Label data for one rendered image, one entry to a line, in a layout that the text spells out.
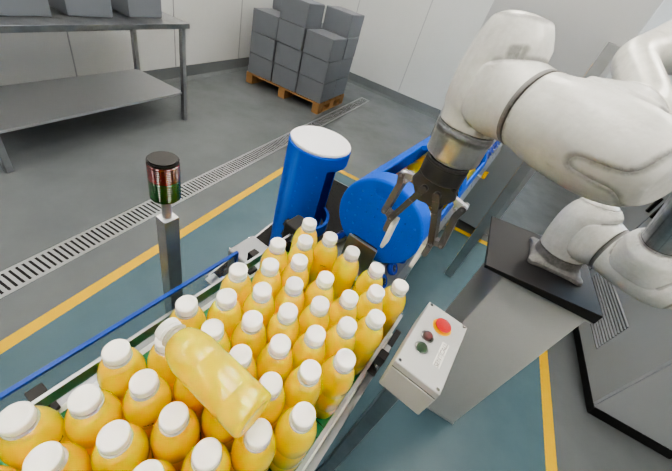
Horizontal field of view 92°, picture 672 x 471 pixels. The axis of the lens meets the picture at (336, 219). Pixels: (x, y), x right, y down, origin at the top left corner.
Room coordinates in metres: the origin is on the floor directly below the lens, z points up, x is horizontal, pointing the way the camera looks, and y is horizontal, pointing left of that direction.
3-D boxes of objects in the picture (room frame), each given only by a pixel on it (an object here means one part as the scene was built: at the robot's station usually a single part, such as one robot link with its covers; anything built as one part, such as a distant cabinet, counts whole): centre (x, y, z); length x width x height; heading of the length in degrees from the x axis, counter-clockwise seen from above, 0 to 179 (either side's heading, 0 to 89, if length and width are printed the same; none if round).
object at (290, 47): (4.79, 1.18, 0.59); 1.20 x 0.80 x 1.19; 75
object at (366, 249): (0.75, -0.10, 0.99); 0.10 x 0.02 x 0.12; 67
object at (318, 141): (1.34, 0.18, 1.03); 0.28 x 0.28 x 0.01
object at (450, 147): (0.52, -0.15, 1.49); 0.09 x 0.09 x 0.06
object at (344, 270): (0.63, -0.07, 0.99); 0.07 x 0.07 x 0.19
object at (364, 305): (0.52, -0.15, 0.99); 0.07 x 0.07 x 0.19
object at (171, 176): (0.54, 0.38, 1.23); 0.06 x 0.06 x 0.04
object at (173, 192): (0.54, 0.38, 1.18); 0.06 x 0.06 x 0.05
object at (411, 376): (0.44, -0.29, 1.05); 0.20 x 0.10 x 0.10; 157
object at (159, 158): (0.54, 0.38, 1.18); 0.06 x 0.06 x 0.16
